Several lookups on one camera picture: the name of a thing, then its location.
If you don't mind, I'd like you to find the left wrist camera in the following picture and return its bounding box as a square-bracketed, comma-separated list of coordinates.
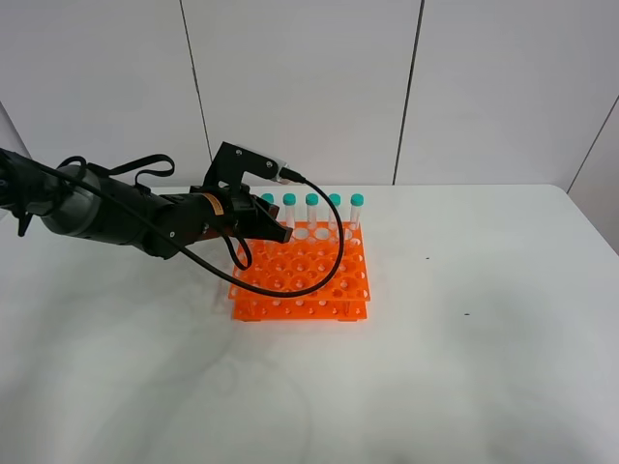
[202, 142, 289, 192]

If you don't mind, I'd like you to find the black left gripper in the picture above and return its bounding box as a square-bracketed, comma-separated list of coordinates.
[159, 188, 292, 260]

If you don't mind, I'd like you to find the left black cable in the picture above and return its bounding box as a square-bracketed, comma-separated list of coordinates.
[0, 147, 345, 299]

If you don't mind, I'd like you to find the orange test tube rack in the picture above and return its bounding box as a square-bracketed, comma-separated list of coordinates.
[228, 221, 370, 322]

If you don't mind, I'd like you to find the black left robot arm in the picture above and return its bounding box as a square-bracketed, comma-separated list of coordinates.
[1, 142, 292, 259]

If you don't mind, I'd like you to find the row tube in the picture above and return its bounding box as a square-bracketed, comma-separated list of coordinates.
[260, 193, 275, 209]
[282, 193, 296, 229]
[349, 193, 365, 230]
[328, 193, 341, 231]
[305, 193, 318, 230]

